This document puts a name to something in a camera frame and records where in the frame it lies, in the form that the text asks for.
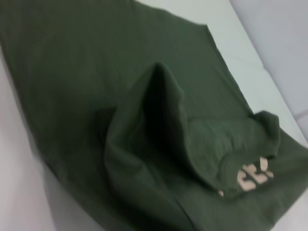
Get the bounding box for dark green t-shirt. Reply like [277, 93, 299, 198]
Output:
[0, 0, 308, 231]

